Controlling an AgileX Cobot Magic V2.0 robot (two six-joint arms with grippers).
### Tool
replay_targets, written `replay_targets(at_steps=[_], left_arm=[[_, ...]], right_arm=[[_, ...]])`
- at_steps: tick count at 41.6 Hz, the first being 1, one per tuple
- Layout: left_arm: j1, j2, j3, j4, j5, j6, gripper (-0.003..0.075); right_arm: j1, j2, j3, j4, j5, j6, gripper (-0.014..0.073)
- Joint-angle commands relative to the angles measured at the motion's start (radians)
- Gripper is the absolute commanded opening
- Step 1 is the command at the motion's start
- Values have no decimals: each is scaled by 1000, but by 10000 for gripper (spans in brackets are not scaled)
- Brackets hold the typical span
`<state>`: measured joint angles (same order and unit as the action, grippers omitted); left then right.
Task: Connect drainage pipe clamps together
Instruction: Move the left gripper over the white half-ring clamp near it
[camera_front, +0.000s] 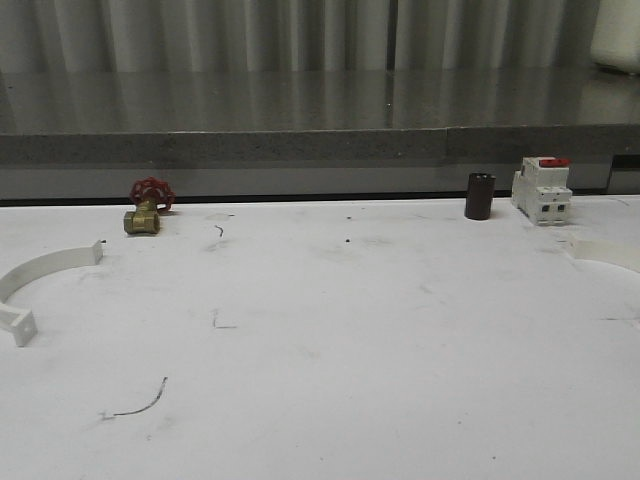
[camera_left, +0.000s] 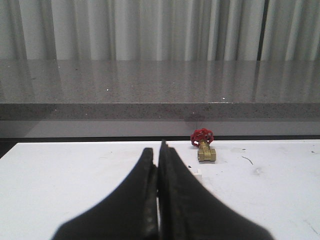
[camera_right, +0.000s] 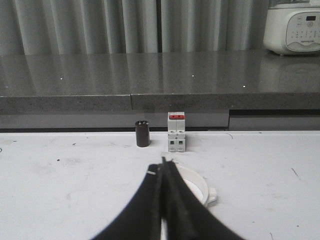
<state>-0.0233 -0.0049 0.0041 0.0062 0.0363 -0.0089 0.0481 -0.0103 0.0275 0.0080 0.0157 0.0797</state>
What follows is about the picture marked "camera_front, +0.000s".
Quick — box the brass valve red handwheel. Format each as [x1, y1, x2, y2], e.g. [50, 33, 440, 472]
[123, 177, 176, 235]

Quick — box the white circuit breaker red switch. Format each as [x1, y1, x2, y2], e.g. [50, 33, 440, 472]
[511, 157, 573, 226]

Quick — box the white container on counter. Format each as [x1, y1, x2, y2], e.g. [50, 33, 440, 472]
[590, 0, 639, 74]

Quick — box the white half-ring pipe clamp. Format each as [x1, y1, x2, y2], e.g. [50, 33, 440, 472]
[1, 240, 104, 347]
[569, 239, 640, 272]

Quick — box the grey stone counter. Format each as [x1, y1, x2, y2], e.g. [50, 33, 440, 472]
[1, 67, 639, 204]

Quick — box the dark brown cylinder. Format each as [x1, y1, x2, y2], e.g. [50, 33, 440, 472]
[464, 172, 496, 221]

